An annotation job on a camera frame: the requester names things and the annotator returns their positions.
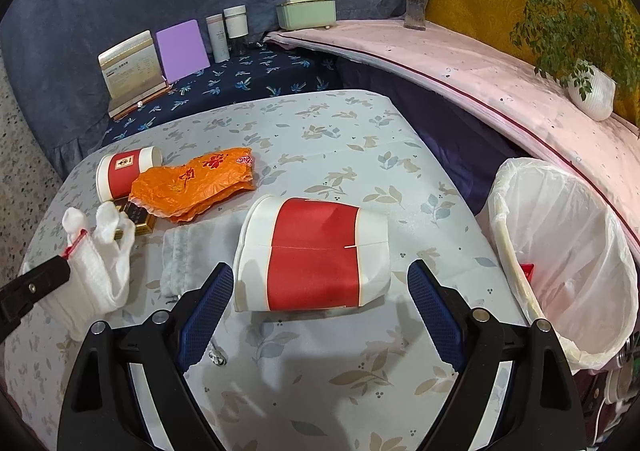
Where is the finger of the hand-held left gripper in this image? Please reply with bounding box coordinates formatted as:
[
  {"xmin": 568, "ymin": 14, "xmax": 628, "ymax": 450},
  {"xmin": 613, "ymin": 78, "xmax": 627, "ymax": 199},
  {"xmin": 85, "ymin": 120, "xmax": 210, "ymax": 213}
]
[{"xmin": 0, "ymin": 255, "xmax": 72, "ymax": 337}]

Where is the small red white paper cup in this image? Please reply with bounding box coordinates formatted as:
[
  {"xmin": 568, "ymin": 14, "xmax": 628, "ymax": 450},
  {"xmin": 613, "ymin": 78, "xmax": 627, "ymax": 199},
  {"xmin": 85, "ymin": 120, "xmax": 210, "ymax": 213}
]
[{"xmin": 96, "ymin": 146, "xmax": 163, "ymax": 202}]

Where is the large red white paper cup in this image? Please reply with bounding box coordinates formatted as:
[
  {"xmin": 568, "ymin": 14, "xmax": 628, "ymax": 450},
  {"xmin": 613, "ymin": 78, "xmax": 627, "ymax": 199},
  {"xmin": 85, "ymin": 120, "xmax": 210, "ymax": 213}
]
[{"xmin": 232, "ymin": 194, "xmax": 392, "ymax": 313}]

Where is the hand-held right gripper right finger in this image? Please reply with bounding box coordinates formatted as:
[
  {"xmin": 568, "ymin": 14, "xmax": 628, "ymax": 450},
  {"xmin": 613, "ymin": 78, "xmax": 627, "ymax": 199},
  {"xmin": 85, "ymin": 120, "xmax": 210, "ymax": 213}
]
[{"xmin": 407, "ymin": 258, "xmax": 586, "ymax": 451}]

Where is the green plant in white pot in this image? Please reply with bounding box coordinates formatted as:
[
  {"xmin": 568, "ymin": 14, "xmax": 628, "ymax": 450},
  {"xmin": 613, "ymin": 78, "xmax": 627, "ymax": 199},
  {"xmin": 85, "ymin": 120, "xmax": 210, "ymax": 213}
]
[{"xmin": 480, "ymin": 0, "xmax": 638, "ymax": 122}]

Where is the green tissue box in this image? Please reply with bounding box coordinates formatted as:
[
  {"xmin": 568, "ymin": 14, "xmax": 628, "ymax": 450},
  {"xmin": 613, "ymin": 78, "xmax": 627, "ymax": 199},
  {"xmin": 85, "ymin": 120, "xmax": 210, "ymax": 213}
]
[{"xmin": 276, "ymin": 0, "xmax": 337, "ymax": 31}]

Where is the white tube bottle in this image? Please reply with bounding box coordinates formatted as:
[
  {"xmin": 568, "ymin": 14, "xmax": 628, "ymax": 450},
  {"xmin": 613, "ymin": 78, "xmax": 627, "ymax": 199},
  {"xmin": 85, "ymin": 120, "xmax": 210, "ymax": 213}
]
[{"xmin": 205, "ymin": 14, "xmax": 230, "ymax": 63}]

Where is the cream wastebasket with white liner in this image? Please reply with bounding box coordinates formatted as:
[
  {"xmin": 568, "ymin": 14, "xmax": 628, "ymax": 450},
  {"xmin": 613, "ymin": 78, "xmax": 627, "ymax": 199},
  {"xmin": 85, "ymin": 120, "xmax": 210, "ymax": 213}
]
[{"xmin": 487, "ymin": 157, "xmax": 640, "ymax": 374}]

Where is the orange plastic bag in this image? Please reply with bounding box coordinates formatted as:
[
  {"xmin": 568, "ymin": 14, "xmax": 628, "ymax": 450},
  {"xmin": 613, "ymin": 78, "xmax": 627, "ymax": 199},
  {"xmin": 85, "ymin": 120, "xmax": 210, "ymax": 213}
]
[{"xmin": 129, "ymin": 148, "xmax": 257, "ymax": 224}]

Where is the dark gold cigarette box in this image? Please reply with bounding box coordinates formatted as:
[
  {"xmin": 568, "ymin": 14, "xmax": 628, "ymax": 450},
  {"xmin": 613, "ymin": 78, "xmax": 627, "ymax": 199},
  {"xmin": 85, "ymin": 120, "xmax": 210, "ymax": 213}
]
[{"xmin": 111, "ymin": 198, "xmax": 156, "ymax": 238}]

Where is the beige calendar on wooden stand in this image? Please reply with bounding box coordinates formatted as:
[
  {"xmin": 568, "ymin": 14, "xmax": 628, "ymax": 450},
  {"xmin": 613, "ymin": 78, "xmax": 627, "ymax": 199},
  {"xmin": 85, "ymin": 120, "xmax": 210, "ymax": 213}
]
[{"xmin": 97, "ymin": 30, "xmax": 173, "ymax": 121}]

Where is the dark purple cloth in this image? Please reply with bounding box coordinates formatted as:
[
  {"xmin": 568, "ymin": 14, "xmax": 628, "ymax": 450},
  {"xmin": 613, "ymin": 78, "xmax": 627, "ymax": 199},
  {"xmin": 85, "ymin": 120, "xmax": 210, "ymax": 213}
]
[{"xmin": 337, "ymin": 58, "xmax": 571, "ymax": 227}]

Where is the grey cloth pouch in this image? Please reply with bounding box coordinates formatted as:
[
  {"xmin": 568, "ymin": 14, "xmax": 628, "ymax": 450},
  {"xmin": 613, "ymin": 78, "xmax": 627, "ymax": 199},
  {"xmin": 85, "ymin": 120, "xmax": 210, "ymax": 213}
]
[{"xmin": 161, "ymin": 221, "xmax": 248, "ymax": 302}]

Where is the pink cloth with red seam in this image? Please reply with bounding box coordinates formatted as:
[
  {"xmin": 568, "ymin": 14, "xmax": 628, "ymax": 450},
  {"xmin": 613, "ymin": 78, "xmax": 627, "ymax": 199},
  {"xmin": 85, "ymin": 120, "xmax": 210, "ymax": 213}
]
[{"xmin": 262, "ymin": 16, "xmax": 640, "ymax": 252}]

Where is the dark blue floral cloth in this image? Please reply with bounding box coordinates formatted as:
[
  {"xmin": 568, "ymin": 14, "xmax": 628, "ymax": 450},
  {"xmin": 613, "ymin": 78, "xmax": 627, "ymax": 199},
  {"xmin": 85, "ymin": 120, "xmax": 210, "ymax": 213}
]
[{"xmin": 102, "ymin": 44, "xmax": 341, "ymax": 142}]

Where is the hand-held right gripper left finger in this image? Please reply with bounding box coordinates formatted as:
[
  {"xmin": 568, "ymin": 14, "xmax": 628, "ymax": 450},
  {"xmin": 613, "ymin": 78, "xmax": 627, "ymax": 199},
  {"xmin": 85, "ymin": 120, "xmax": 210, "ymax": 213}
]
[{"xmin": 56, "ymin": 261, "xmax": 236, "ymax": 451}]

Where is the white jar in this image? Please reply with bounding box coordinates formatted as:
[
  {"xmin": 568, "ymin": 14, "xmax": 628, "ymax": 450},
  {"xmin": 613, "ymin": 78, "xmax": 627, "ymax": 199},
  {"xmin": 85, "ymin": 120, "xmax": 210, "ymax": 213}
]
[{"xmin": 223, "ymin": 5, "xmax": 249, "ymax": 56}]

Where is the white cotton glove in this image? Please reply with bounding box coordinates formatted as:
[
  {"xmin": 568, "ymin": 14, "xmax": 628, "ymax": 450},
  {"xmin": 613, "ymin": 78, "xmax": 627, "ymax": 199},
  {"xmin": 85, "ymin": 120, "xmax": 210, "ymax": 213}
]
[{"xmin": 20, "ymin": 205, "xmax": 136, "ymax": 339}]

